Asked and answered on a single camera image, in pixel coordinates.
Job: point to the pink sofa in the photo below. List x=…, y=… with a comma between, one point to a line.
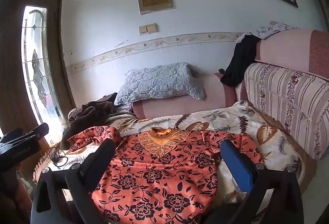
x=180, y=106

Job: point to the light grey cloth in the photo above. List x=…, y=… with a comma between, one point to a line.
x=270, y=29

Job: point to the small black object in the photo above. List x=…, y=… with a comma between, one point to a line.
x=221, y=70

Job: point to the striped pink folded cloth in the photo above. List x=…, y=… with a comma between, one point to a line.
x=287, y=100

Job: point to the leaf print blanket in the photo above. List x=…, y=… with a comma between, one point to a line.
x=226, y=121

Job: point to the orange floral blouse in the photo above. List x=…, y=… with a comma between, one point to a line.
x=159, y=183

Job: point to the brown fuzzy garment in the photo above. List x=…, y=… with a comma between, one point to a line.
x=90, y=113

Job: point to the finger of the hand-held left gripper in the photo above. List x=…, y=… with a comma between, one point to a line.
x=38, y=131
x=11, y=135

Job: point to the wooden stained glass door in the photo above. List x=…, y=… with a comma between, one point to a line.
x=36, y=65

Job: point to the lilac striped cloth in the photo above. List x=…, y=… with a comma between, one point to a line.
x=126, y=109

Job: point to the beige wall switch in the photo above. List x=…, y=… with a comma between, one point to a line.
x=148, y=29

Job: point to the black garment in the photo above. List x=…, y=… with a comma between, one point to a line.
x=241, y=59

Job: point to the person's left forearm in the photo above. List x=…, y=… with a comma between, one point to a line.
x=15, y=193

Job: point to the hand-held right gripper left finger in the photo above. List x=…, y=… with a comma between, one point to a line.
x=100, y=159

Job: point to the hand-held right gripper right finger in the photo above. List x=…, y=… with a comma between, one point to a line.
x=236, y=165

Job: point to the grey quilted pillow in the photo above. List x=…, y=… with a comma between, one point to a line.
x=159, y=82

